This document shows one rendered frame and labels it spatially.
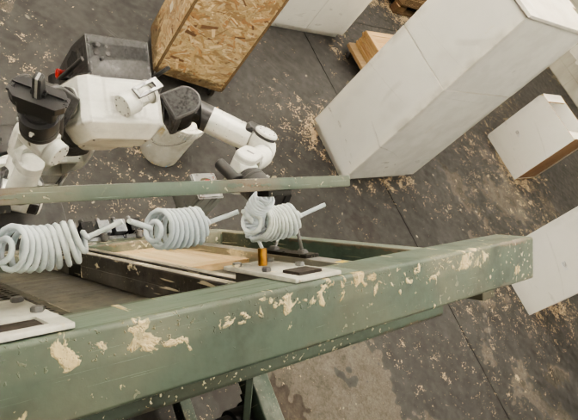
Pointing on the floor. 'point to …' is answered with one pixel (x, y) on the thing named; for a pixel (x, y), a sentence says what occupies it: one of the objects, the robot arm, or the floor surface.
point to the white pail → (169, 145)
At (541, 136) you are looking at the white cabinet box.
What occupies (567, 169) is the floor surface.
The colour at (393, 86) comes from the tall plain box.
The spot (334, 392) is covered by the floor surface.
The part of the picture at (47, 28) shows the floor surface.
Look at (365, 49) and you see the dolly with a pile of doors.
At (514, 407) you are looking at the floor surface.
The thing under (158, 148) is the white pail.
